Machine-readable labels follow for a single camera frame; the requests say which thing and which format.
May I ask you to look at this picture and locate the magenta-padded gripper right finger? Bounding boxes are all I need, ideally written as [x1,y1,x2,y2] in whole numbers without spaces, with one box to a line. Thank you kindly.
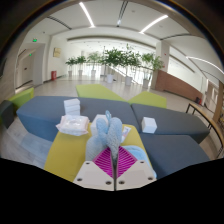
[115,146,157,192]

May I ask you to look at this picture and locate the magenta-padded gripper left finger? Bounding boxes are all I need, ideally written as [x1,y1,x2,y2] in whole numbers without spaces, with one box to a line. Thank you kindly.
[73,147,116,192]

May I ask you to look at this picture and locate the light blue towel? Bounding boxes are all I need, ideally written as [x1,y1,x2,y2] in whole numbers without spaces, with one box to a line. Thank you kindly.
[84,109,158,180]

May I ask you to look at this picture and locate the small white tube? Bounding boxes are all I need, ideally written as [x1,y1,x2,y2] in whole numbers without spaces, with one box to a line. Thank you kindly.
[120,125,133,143]

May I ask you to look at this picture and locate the large white box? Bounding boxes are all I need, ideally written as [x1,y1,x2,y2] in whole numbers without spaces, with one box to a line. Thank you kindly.
[89,113,110,137]

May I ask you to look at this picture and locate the small white cube box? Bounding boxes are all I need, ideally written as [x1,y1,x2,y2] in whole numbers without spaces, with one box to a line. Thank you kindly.
[140,116,159,135]

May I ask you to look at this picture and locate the clear plastic wipes pack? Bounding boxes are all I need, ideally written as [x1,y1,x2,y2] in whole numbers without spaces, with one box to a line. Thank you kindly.
[55,114,91,137]

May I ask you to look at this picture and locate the yellow-green bench seat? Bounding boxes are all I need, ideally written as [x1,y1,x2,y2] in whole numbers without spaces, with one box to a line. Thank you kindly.
[127,90,168,110]
[7,87,36,113]
[75,83,128,103]

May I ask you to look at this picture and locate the long blue-grey bench seat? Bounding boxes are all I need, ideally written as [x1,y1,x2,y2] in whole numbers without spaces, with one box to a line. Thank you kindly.
[16,95,133,143]

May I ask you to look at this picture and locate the dark grey ottoman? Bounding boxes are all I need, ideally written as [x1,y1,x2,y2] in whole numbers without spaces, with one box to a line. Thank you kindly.
[0,99,15,130]

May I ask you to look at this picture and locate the row of potted plants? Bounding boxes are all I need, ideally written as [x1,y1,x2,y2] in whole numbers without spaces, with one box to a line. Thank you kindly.
[65,45,165,90]

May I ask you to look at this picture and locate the ceiling strip lights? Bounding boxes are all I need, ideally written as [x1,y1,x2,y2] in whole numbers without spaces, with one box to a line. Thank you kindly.
[78,1,224,76]

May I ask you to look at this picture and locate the wooden bench black frame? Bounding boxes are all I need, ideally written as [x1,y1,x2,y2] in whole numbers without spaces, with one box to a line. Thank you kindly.
[185,101,224,158]

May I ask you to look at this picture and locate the framed wall picture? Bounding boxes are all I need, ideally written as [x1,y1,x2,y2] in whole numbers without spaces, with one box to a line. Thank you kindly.
[53,47,63,59]

